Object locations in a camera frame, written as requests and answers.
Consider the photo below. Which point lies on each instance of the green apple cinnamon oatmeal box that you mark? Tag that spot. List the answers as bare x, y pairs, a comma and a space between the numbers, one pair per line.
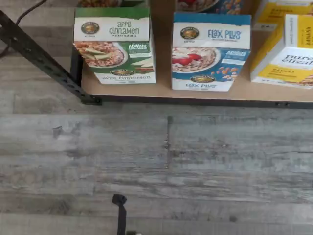
115, 56

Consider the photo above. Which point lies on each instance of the tan low shelf board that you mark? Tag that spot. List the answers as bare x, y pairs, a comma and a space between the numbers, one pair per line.
163, 73

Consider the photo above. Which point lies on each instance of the yellow purely elizabeth granola box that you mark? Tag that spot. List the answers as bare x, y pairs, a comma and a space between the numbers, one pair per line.
288, 66
281, 12

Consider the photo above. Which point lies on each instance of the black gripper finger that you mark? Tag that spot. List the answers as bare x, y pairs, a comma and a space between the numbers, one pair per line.
121, 220

